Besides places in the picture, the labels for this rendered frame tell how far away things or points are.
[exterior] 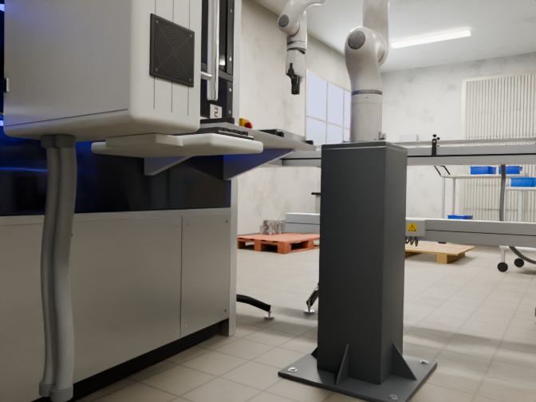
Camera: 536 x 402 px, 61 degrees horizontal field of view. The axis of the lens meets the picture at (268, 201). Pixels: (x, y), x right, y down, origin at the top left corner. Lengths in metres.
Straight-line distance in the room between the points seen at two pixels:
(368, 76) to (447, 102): 8.02
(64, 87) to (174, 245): 0.90
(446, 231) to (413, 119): 7.38
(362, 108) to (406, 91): 8.28
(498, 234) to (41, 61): 2.15
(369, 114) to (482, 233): 1.08
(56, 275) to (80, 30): 0.54
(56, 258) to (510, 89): 8.95
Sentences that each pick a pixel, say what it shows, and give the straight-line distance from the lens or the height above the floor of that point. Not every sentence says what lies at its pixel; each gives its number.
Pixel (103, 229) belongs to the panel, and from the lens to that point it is 1.55.
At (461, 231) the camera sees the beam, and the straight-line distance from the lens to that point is 2.57.
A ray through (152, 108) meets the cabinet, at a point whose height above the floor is 0.83.
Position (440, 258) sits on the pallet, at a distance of 4.90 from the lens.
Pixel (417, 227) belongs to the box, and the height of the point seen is 0.50.
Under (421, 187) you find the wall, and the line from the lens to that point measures 9.69.
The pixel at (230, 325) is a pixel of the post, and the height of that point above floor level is 0.05.
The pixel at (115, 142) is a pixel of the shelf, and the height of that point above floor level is 0.79.
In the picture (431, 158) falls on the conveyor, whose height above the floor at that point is 0.87.
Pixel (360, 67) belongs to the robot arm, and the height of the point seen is 1.14.
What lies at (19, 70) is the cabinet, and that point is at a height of 0.95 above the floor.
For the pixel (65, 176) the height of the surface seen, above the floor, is 0.70.
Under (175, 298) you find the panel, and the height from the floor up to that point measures 0.26.
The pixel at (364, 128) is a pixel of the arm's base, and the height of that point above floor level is 0.92.
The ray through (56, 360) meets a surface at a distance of 1.26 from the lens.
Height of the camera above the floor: 0.67
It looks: 1 degrees down
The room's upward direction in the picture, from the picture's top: 1 degrees clockwise
